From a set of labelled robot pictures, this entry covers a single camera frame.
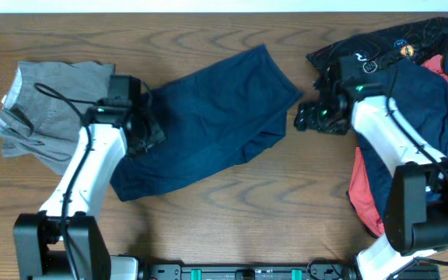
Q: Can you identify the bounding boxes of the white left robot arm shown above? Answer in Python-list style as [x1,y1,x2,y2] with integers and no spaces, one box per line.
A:
[13,93,157,279]

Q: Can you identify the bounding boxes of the folded grey shorts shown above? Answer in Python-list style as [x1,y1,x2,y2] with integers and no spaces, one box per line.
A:
[0,61,115,175]

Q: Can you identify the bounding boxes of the red garment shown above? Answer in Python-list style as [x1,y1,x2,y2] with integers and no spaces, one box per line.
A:
[347,54,448,238]

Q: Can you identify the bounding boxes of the black patterned shorts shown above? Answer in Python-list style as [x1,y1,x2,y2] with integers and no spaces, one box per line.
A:
[306,17,448,74]

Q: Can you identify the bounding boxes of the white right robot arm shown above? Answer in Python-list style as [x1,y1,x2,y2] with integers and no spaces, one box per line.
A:
[294,75,448,279]

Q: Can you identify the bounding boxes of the navy blue shorts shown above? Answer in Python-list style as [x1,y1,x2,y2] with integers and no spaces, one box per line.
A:
[110,45,302,201]

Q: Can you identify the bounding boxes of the dark blue garment in pile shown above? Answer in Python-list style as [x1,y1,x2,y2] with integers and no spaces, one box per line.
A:
[357,59,448,215]

